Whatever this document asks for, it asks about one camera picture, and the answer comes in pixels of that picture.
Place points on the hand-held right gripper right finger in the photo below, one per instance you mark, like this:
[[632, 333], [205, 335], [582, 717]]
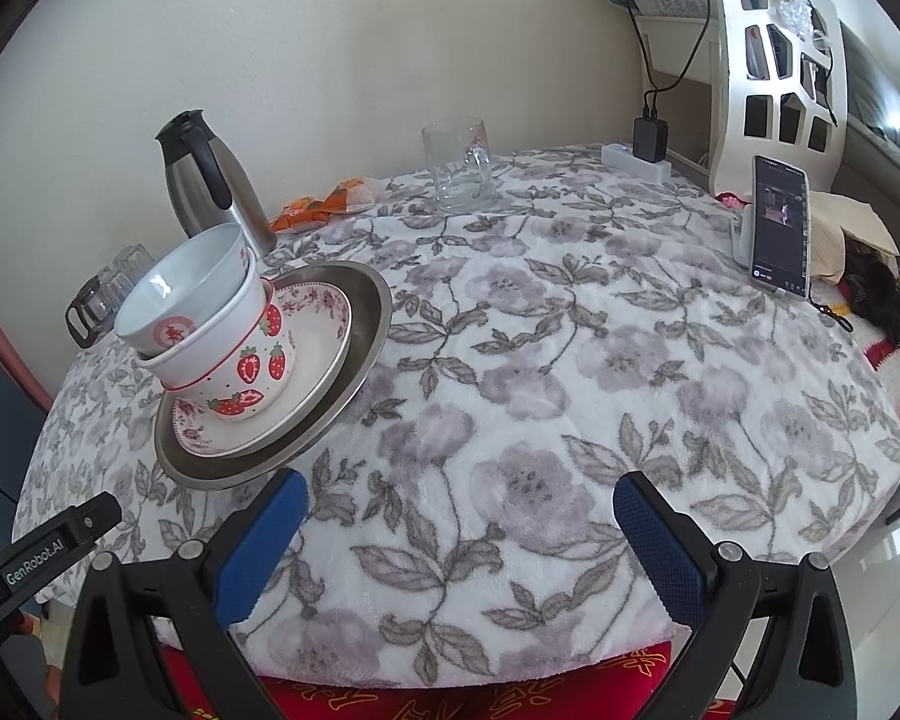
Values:
[[660, 547]]

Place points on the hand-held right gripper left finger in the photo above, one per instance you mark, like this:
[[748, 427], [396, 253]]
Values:
[[262, 547]]

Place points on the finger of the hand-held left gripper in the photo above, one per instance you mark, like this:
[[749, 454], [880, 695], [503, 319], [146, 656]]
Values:
[[37, 562]]

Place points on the strawberry print bowl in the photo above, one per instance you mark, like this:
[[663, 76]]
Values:
[[259, 371]]

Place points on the pink floral plate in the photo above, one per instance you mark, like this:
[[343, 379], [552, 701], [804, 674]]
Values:
[[319, 345]]

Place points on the large stainless steel plate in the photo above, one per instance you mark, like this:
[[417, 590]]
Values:
[[364, 330]]

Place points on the small white plate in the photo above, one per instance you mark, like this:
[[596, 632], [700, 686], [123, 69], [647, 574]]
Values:
[[187, 270]]

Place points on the grey floral tablecloth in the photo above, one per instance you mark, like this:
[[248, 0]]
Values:
[[570, 390]]

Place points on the red embroidered cloth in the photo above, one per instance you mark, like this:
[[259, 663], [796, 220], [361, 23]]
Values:
[[420, 701]]

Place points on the small clear glass cup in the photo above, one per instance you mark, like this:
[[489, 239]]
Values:
[[141, 259], [116, 277]]

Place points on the white phone stand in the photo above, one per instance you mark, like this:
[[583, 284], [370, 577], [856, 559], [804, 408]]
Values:
[[742, 240]]

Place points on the black cloth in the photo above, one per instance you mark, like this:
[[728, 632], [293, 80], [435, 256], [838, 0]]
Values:
[[885, 300]]

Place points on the orange snack packet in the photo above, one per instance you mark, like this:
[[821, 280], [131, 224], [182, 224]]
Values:
[[300, 214], [349, 196]]

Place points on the smartphone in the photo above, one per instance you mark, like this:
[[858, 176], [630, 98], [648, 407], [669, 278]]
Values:
[[780, 225]]

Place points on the beige cushion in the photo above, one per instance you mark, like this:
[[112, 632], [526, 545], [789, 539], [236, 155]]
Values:
[[851, 229]]

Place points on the stainless steel thermos jug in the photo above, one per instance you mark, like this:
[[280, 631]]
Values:
[[195, 180]]

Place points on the white power strip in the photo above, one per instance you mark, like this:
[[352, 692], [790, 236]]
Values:
[[619, 159]]

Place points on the black charger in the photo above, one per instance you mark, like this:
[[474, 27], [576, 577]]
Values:
[[650, 141]]

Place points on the clear glass mug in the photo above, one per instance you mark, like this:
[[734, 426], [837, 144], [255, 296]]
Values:
[[454, 165]]

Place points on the grey sofa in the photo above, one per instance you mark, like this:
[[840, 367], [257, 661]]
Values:
[[881, 105]]

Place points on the white cutout shelf unit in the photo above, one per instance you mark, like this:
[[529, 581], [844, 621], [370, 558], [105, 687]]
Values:
[[727, 52]]

